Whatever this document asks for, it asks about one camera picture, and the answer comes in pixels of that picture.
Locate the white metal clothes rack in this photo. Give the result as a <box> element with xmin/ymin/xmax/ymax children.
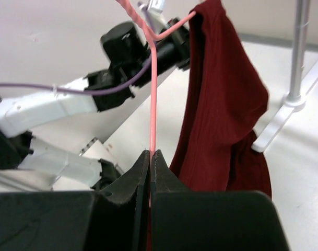
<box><xmin>252</xmin><ymin>0</ymin><xmax>318</xmax><ymax>153</ymax></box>

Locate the dark red t shirt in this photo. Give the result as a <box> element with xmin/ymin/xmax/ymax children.
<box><xmin>170</xmin><ymin>1</ymin><xmax>272</xmax><ymax>195</ymax></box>

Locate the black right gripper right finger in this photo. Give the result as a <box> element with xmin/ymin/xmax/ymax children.
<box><xmin>150</xmin><ymin>151</ymin><xmax>290</xmax><ymax>250</ymax></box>

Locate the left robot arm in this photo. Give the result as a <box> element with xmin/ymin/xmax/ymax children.
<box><xmin>0</xmin><ymin>21</ymin><xmax>151</xmax><ymax>192</ymax></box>

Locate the pink wire hanger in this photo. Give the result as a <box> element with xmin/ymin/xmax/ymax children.
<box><xmin>116</xmin><ymin>0</ymin><xmax>197</xmax><ymax>207</ymax></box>

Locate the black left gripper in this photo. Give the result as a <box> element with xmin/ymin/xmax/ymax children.
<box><xmin>156</xmin><ymin>25</ymin><xmax>190</xmax><ymax>75</ymax></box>

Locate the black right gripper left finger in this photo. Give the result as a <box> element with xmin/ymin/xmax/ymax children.
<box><xmin>0</xmin><ymin>150</ymin><xmax>150</xmax><ymax>250</ymax></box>

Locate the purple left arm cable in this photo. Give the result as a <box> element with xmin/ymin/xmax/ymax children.
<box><xmin>0</xmin><ymin>2</ymin><xmax>156</xmax><ymax>95</ymax></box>

